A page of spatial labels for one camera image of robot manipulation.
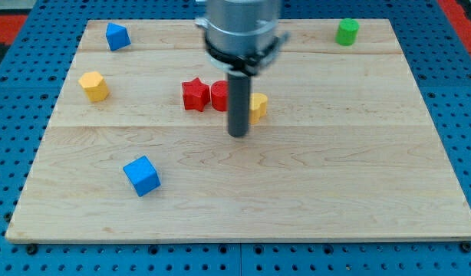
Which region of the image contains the yellow hexagon block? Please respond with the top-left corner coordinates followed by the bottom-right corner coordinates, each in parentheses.
top-left (78, 71), bottom-right (110, 102)

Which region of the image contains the green cylinder block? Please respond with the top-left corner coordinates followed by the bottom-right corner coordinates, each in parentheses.
top-left (335, 18), bottom-right (360, 46)

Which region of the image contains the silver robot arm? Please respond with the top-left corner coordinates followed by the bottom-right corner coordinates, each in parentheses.
top-left (195, 0), bottom-right (290, 77)

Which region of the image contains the red star block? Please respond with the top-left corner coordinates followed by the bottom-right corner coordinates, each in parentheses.
top-left (181, 77), bottom-right (210, 112)

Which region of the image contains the blue triangular block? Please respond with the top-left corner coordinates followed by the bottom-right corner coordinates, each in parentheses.
top-left (106, 23), bottom-right (131, 51)

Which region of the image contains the yellow heart block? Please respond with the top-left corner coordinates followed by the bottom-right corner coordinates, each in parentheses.
top-left (249, 93), bottom-right (268, 124)

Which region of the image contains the red cylinder block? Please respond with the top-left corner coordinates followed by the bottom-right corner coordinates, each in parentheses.
top-left (210, 80), bottom-right (228, 112)

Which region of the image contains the blue cube block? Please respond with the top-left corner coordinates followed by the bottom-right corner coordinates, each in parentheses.
top-left (123, 156), bottom-right (161, 197)

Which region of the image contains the wooden board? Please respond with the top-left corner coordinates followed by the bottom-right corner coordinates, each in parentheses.
top-left (6, 19), bottom-right (471, 244)

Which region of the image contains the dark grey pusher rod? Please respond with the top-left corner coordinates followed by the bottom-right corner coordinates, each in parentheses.
top-left (227, 74), bottom-right (251, 137)

